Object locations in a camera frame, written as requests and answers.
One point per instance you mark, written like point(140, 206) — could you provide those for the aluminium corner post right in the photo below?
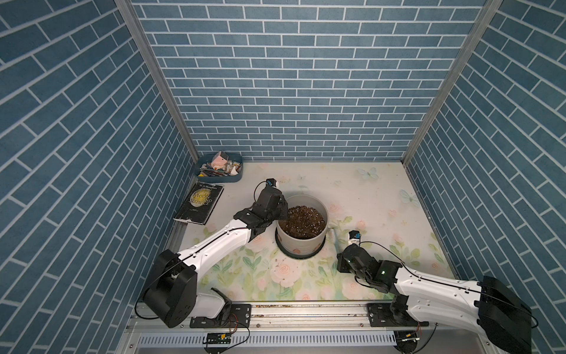
point(485, 16)

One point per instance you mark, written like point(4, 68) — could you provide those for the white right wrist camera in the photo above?
point(354, 237)

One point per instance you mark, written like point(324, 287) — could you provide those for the teal toothbrush white bristles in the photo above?
point(336, 240)

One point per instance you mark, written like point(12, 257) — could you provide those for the white ceramic pot with soil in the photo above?
point(307, 218)

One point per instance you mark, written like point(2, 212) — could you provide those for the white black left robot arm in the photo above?
point(171, 288)

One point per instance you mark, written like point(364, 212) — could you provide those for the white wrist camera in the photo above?
point(354, 237)
point(271, 182)

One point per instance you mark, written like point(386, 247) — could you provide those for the left green circuit board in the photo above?
point(222, 339)

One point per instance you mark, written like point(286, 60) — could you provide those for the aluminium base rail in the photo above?
point(312, 316)

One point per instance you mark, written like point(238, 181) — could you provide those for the aluminium corner post left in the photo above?
point(136, 30)

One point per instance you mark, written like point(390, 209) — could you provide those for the black book gold cover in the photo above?
point(199, 204)

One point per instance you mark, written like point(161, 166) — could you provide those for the teal tray with clutter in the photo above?
point(220, 167)

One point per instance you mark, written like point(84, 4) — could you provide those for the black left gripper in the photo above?
point(283, 208)

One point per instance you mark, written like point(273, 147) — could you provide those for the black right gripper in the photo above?
point(340, 264)

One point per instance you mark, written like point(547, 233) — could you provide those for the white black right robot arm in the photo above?
point(487, 307)

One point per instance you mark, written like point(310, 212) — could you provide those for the white vent grille strip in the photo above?
point(264, 339)

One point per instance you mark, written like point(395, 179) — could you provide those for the aluminium corner post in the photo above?
point(136, 30)
point(485, 16)

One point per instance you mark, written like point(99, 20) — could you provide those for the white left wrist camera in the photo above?
point(271, 182)

